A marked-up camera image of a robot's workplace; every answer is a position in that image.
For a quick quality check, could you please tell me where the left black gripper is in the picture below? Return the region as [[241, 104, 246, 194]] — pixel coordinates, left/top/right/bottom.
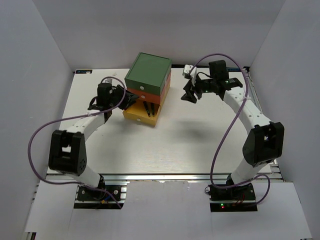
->
[[108, 84, 140, 111]]

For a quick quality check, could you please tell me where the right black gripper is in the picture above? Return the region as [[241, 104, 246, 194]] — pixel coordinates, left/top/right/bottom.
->
[[180, 74, 216, 104]]

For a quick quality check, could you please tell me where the yellow bottom drawer box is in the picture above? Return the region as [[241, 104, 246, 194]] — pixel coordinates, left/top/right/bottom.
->
[[122, 86, 171, 128]]

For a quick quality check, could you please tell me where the slim green screwdriver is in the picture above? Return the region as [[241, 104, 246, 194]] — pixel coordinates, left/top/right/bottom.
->
[[143, 101, 151, 117]]

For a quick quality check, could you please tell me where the slim black screwdriver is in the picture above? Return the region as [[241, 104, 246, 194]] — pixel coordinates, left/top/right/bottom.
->
[[150, 102, 155, 117]]

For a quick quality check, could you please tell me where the green top drawer box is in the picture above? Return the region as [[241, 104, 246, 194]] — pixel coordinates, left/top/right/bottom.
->
[[124, 52, 172, 96]]

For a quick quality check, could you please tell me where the orange drawer box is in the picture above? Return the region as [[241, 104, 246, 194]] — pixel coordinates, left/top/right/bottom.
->
[[127, 71, 172, 106]]

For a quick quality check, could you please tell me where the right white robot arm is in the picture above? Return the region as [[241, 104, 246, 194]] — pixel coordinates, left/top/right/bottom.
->
[[181, 60, 285, 200]]

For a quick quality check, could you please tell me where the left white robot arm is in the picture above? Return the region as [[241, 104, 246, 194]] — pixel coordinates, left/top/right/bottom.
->
[[48, 82, 139, 200]]

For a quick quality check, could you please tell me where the right black logo sticker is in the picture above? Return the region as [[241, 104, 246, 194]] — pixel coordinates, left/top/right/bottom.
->
[[227, 67, 241, 72]]

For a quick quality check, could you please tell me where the black logo sticker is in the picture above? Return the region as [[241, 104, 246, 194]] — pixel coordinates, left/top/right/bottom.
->
[[227, 67, 241, 72], [75, 69, 93, 74]]

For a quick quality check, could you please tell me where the left black logo sticker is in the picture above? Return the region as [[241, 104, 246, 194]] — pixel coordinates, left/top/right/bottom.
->
[[75, 69, 93, 74]]

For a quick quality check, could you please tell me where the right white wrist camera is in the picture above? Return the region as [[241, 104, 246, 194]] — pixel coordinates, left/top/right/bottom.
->
[[182, 64, 197, 86]]

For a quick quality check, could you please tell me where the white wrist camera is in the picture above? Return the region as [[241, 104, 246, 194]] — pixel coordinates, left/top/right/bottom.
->
[[101, 77, 113, 84], [182, 64, 197, 86]]

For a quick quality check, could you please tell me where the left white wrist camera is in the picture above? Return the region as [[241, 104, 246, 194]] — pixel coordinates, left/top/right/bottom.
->
[[101, 77, 113, 84]]

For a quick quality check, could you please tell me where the aluminium front rail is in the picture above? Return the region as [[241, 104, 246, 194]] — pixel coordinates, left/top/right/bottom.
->
[[46, 173, 229, 181]]

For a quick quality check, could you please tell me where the aluminium rail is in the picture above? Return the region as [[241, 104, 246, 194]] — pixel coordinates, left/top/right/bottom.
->
[[46, 173, 229, 181], [241, 66, 284, 174]]

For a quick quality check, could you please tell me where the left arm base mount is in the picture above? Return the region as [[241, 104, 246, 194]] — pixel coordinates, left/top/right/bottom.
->
[[73, 180, 128, 210]]

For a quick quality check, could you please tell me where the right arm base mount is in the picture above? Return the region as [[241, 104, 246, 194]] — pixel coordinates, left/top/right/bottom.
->
[[204, 183, 258, 213]]

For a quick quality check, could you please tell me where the aluminium right side rail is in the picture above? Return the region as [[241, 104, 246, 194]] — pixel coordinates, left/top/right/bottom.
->
[[241, 66, 284, 174]]

